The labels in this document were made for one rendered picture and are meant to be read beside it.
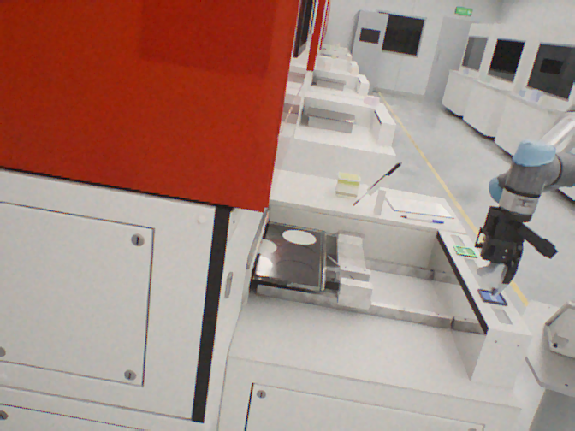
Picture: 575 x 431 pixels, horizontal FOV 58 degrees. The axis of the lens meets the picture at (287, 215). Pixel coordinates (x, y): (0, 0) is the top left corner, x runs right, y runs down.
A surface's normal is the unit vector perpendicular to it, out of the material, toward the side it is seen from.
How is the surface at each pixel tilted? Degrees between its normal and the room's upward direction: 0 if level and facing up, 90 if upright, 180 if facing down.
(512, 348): 90
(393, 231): 90
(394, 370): 0
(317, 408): 90
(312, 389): 90
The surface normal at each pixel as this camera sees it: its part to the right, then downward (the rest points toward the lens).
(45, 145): -0.07, 0.35
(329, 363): 0.15, -0.92
